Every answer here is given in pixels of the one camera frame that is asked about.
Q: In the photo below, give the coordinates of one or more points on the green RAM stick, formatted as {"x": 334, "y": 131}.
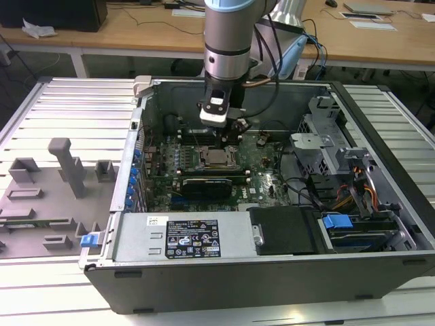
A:
{"x": 34, "y": 223}

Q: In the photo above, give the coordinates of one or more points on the black box on desk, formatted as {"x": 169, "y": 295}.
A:
{"x": 61, "y": 13}

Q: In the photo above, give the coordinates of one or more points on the CPU socket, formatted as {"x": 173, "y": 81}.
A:
{"x": 217, "y": 159}

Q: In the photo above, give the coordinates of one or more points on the grey laptop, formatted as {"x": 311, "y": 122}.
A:
{"x": 368, "y": 8}

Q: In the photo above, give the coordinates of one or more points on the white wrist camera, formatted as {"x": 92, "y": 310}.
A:
{"x": 214, "y": 113}

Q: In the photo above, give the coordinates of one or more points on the black graphics card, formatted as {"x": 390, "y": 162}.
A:
{"x": 207, "y": 188}

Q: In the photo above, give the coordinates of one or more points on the wooden desk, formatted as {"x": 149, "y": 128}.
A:
{"x": 136, "y": 37}

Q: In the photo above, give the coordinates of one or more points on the hard disk in blue carrier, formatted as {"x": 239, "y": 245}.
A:
{"x": 336, "y": 224}

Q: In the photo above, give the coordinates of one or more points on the green motherboard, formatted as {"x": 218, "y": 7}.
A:
{"x": 265, "y": 183}

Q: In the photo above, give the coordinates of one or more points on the blue case latch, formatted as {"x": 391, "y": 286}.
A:
{"x": 87, "y": 240}

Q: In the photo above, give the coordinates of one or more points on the pale blue teach pendant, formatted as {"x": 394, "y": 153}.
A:
{"x": 292, "y": 57}

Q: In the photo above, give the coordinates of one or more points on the black PC case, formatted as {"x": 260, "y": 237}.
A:
{"x": 238, "y": 288}

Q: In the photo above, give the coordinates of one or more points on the black computer mouse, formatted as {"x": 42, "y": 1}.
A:
{"x": 331, "y": 3}

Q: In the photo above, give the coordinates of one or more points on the grey parts rack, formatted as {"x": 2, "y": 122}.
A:
{"x": 51, "y": 210}

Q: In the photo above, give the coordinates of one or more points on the crumpled white paper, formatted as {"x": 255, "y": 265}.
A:
{"x": 37, "y": 30}

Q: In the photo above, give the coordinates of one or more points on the grey power supply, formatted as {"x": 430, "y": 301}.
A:
{"x": 139, "y": 234}

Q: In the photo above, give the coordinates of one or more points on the black RAM slot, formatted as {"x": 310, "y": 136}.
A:
{"x": 197, "y": 138}
{"x": 217, "y": 174}

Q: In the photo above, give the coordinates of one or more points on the silver CPU plate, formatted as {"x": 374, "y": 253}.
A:
{"x": 214, "y": 158}

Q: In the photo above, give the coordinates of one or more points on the metal drive cage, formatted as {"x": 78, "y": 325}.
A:
{"x": 323, "y": 146}

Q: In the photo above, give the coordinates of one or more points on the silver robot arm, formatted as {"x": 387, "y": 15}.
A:
{"x": 227, "y": 40}

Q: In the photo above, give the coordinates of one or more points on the black drive bay box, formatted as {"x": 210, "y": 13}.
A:
{"x": 285, "y": 231}

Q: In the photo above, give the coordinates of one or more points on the black power adapter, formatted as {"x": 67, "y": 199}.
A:
{"x": 171, "y": 5}

